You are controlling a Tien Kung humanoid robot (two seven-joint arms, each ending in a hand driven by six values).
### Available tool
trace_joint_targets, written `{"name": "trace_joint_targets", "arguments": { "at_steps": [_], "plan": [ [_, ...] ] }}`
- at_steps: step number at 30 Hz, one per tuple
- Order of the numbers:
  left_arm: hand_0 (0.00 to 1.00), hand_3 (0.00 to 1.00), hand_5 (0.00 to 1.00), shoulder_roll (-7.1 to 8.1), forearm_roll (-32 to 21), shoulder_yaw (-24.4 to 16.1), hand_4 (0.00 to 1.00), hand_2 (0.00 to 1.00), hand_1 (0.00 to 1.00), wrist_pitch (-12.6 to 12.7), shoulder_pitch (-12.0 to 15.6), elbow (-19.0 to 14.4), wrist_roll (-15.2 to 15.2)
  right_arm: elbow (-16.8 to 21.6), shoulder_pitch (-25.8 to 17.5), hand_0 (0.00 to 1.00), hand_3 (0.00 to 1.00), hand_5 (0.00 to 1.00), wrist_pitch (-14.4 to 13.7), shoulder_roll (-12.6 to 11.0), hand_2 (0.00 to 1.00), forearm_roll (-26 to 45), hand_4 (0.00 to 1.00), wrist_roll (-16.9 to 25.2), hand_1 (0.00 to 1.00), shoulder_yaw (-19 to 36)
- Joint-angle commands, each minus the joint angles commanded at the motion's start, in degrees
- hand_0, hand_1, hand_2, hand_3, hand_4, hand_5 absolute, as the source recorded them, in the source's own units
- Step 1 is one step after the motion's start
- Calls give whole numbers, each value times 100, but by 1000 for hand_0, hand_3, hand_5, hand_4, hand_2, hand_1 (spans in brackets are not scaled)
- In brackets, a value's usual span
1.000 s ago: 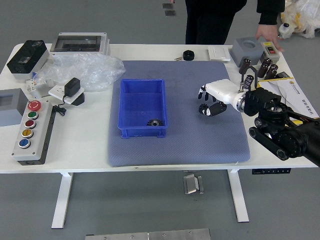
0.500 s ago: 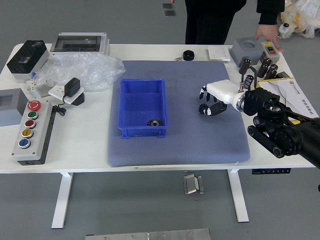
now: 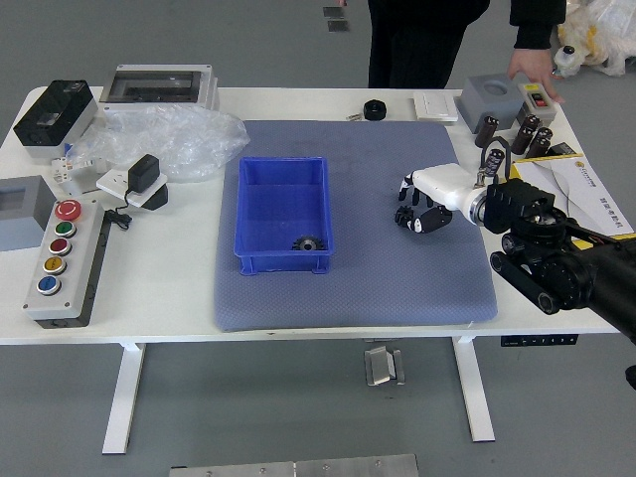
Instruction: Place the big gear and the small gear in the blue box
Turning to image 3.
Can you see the person's left hand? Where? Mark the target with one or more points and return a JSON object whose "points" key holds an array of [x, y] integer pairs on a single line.
{"points": [[529, 69]]}

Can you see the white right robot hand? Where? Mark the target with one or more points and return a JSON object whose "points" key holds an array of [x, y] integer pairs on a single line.
{"points": [[444, 184]]}

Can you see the small black gear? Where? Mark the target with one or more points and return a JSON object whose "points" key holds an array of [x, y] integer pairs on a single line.
{"points": [[402, 215]]}

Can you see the big black gear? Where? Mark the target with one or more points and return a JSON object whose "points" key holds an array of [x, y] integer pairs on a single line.
{"points": [[305, 243]]}

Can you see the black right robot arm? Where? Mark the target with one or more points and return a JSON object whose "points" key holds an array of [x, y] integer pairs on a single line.
{"points": [[571, 273]]}

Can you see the grey box with round hole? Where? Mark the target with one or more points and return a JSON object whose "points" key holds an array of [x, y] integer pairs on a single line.
{"points": [[489, 104]]}

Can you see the blue plastic box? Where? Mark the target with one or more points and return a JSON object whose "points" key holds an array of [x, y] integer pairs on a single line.
{"points": [[283, 208]]}

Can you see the grey clear-lid distribution box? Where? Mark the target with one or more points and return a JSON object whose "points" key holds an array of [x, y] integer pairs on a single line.
{"points": [[149, 84]]}

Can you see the grey windowed box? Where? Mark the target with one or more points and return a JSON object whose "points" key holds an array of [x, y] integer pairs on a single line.
{"points": [[25, 223]]}

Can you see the black capacitor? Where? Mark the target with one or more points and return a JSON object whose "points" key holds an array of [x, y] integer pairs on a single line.
{"points": [[495, 158]]}

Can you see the clear bag with yellow plush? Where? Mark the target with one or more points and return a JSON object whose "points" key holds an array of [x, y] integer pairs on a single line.
{"points": [[606, 30]]}

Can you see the small black module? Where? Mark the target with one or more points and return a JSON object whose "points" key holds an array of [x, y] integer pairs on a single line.
{"points": [[565, 149]]}

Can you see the black round knob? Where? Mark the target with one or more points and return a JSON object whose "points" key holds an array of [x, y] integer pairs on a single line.
{"points": [[374, 110]]}

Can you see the person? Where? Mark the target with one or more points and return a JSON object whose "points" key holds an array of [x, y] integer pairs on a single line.
{"points": [[422, 45]]}

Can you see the yellow and white carton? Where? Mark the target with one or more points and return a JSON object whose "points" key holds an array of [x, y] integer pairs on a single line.
{"points": [[586, 184]]}

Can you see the grey-blue mat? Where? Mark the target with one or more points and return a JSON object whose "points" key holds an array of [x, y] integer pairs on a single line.
{"points": [[372, 298]]}

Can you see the black table control panel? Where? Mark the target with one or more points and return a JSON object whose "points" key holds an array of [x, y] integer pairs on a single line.
{"points": [[539, 340]]}

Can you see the grey floor socket plate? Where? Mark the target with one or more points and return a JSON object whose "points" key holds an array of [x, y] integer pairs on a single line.
{"points": [[334, 12], [338, 26]]}

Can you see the white table leg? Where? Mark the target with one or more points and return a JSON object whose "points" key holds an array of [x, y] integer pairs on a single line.
{"points": [[124, 397], [477, 397]]}

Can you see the clear plastic bag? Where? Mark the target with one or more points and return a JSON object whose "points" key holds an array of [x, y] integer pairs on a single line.
{"points": [[189, 139]]}

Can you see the black power adapter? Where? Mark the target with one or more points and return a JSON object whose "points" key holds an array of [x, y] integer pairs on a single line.
{"points": [[144, 171]]}

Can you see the grey metal plate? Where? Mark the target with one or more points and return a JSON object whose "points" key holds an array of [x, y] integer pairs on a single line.
{"points": [[298, 468]]}

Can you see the white terminal connectors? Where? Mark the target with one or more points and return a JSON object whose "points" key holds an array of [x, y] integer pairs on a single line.
{"points": [[64, 166]]}

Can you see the grey five-button control station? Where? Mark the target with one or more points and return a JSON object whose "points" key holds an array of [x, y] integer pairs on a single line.
{"points": [[54, 258]]}

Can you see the grey red-black switch box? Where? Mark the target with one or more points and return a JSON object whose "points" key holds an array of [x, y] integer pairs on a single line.
{"points": [[539, 102]]}

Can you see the white wall switch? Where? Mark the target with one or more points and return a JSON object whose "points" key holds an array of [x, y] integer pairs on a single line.
{"points": [[436, 106]]}

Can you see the metal bracket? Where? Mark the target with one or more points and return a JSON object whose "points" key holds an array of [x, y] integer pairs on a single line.
{"points": [[380, 367]]}

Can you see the black and white enclosure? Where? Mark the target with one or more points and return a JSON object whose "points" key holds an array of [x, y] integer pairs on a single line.
{"points": [[49, 119]]}

